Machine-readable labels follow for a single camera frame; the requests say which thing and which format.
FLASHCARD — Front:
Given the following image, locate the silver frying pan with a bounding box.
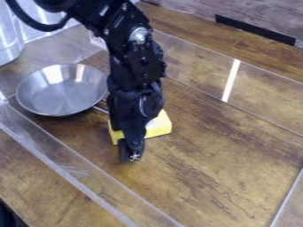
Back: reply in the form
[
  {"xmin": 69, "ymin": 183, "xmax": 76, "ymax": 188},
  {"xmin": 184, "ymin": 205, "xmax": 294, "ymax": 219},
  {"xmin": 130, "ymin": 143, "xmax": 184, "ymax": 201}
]
[{"xmin": 15, "ymin": 64, "xmax": 108, "ymax": 117}]

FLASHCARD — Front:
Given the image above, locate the clear acrylic wall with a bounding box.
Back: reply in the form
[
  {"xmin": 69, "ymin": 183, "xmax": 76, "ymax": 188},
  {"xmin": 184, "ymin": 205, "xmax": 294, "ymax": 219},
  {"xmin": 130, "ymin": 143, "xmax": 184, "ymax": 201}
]
[
  {"xmin": 0, "ymin": 98, "xmax": 182, "ymax": 227},
  {"xmin": 152, "ymin": 30, "xmax": 303, "ymax": 137}
]

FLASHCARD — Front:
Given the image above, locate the yellow butter block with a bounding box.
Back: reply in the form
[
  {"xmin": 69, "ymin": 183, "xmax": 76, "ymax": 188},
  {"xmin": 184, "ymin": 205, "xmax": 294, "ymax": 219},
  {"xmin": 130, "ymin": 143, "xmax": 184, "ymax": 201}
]
[{"xmin": 108, "ymin": 110, "xmax": 172, "ymax": 145}]

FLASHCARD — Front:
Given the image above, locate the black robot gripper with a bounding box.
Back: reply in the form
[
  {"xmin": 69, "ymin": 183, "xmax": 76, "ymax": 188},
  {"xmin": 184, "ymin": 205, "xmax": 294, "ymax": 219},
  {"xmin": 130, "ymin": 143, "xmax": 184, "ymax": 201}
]
[{"xmin": 106, "ymin": 91, "xmax": 162, "ymax": 162}]

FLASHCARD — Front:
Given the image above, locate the black strip on table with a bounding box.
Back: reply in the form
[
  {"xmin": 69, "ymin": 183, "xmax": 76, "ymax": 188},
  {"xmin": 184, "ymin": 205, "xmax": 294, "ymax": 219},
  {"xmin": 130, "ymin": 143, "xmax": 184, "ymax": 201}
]
[{"xmin": 214, "ymin": 14, "xmax": 296, "ymax": 46}]

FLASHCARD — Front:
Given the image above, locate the clear acrylic corner bracket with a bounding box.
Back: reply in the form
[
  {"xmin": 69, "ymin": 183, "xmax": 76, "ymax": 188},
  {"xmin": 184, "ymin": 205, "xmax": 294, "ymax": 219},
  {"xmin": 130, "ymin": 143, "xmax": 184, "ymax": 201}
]
[{"xmin": 89, "ymin": 32, "xmax": 106, "ymax": 50}]

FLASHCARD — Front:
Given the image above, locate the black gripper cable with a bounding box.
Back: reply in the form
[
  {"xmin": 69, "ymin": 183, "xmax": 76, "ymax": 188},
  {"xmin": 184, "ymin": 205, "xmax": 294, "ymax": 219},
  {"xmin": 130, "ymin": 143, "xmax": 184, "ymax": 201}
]
[{"xmin": 138, "ymin": 81, "xmax": 165, "ymax": 119}]

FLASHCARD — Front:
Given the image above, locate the white sheer curtain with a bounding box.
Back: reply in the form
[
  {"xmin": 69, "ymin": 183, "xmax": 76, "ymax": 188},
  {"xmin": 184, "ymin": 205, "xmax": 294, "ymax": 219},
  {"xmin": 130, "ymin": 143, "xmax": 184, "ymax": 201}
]
[{"xmin": 0, "ymin": 0, "xmax": 140, "ymax": 67}]

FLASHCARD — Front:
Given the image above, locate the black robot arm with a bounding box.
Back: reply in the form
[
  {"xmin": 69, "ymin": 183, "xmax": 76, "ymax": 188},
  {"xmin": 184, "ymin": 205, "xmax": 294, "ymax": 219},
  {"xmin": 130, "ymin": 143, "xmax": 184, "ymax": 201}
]
[{"xmin": 5, "ymin": 0, "xmax": 166, "ymax": 162}]

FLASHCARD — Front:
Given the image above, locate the clear acrylic front wall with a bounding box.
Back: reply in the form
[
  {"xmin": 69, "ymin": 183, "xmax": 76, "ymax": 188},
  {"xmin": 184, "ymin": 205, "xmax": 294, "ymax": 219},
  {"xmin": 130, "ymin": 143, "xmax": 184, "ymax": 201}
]
[{"xmin": 0, "ymin": 98, "xmax": 182, "ymax": 227}]

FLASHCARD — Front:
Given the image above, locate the clear acrylic back wall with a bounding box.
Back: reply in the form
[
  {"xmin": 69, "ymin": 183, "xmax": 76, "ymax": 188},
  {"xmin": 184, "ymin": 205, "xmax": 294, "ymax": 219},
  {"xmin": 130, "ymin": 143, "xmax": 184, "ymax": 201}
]
[{"xmin": 152, "ymin": 30, "xmax": 303, "ymax": 137}]

